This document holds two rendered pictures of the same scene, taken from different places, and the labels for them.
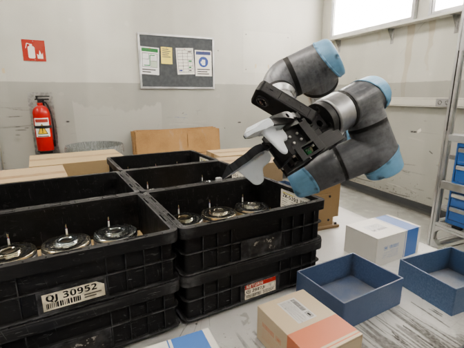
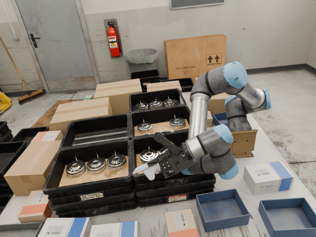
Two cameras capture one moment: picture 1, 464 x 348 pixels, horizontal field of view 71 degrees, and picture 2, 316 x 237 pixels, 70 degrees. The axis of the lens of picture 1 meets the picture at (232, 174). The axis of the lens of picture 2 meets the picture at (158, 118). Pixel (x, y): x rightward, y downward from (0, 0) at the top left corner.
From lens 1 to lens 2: 0.58 m
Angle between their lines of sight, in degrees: 29
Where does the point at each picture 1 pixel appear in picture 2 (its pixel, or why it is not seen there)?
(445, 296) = (271, 230)
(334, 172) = (198, 170)
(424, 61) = not seen: outside the picture
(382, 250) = (259, 188)
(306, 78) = (217, 90)
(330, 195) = (247, 140)
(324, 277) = (214, 198)
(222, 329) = (154, 214)
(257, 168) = not seen: hidden behind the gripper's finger
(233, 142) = (237, 44)
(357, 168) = (209, 171)
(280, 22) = not seen: outside the picture
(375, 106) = (217, 147)
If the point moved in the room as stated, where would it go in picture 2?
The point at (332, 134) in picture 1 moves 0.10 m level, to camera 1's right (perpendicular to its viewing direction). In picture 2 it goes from (187, 162) to (217, 169)
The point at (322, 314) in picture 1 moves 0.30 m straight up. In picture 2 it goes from (189, 226) to (188, 175)
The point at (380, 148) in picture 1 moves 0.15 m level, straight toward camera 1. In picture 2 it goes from (220, 167) to (193, 193)
